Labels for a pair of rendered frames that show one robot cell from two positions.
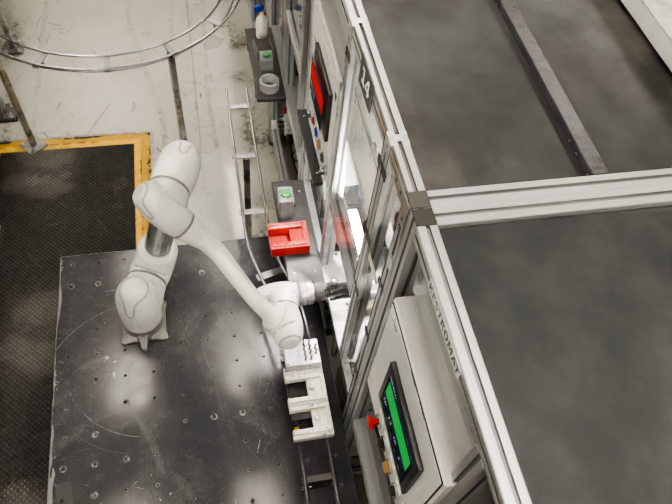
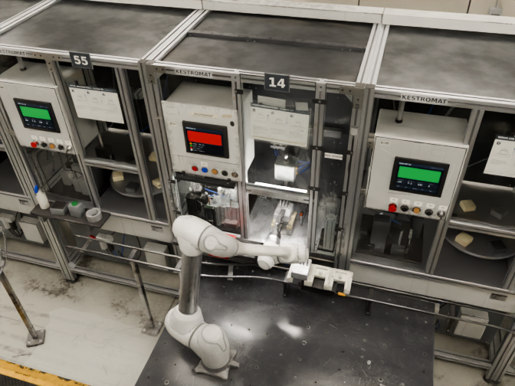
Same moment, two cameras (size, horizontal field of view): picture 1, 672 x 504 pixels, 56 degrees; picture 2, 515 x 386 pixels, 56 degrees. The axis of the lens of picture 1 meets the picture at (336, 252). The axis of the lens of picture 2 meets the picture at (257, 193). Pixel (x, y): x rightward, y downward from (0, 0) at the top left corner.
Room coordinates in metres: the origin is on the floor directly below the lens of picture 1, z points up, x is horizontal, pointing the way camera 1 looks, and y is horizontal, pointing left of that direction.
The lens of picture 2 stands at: (0.07, 1.73, 3.06)
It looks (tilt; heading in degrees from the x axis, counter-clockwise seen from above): 40 degrees down; 306
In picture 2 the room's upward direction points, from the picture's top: 2 degrees counter-clockwise
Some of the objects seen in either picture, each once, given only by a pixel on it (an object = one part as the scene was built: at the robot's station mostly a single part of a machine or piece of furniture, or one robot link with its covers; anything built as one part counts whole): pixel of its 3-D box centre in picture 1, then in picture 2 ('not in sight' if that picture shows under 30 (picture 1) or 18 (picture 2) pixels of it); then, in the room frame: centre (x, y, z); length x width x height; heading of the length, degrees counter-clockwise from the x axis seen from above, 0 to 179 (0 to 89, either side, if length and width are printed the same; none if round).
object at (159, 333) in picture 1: (143, 324); (219, 359); (1.10, 0.72, 0.71); 0.22 x 0.18 x 0.06; 18
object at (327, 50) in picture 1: (355, 91); (210, 132); (1.63, 0.02, 1.60); 0.42 x 0.29 x 0.46; 18
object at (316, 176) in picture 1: (310, 144); (205, 179); (1.59, 0.15, 1.37); 0.36 x 0.04 x 0.04; 18
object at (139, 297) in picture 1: (138, 300); (212, 343); (1.13, 0.72, 0.85); 0.18 x 0.16 x 0.22; 179
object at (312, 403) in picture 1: (305, 391); (319, 279); (0.88, 0.03, 0.84); 0.36 x 0.14 x 0.10; 18
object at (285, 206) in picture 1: (287, 202); not in sight; (1.62, 0.23, 0.97); 0.08 x 0.08 x 0.12; 18
